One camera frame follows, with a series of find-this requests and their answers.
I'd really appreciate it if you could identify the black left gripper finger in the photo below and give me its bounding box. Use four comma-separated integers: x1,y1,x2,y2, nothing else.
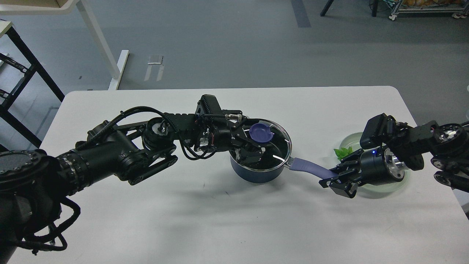
234,143,273,167
234,117,273,137

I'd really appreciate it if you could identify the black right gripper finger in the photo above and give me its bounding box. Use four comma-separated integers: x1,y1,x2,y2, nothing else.
329,150,363,176
319,174,359,199

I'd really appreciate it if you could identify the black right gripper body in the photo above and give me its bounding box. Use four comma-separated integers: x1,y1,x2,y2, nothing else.
358,146,405,186

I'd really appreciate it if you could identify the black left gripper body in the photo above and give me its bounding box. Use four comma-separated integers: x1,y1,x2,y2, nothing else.
200,114,249,153

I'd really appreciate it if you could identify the glass lid purple knob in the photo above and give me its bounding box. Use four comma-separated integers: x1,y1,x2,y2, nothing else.
234,119,292,172

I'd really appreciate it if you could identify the dark blue saucepan purple handle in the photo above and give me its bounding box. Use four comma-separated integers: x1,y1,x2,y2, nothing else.
229,119,339,184

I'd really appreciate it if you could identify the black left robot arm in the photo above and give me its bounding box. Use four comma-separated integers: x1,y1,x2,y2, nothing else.
1,106,270,264

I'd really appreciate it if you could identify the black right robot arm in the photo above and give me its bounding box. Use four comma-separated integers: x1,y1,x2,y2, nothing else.
319,114,468,198

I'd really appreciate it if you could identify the orange toy carrot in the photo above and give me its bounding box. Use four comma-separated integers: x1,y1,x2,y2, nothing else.
333,147,354,161

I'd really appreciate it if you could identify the metal wheeled cart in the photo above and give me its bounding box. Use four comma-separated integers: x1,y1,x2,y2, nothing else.
388,0,469,21

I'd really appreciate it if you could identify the black metal rack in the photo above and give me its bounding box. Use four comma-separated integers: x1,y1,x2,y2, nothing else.
0,21,65,148

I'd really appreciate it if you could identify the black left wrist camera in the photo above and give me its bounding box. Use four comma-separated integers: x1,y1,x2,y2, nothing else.
195,95,223,115

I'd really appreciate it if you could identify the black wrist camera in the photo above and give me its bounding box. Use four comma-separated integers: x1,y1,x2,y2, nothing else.
195,95,223,115
359,113,395,149

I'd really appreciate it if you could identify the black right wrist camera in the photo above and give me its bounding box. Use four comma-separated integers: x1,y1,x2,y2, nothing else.
359,113,395,149

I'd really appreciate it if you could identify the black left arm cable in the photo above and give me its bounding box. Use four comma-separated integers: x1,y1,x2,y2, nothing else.
86,106,165,142

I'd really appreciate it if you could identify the white table frame leg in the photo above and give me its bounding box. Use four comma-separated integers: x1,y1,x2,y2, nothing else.
0,0,130,91

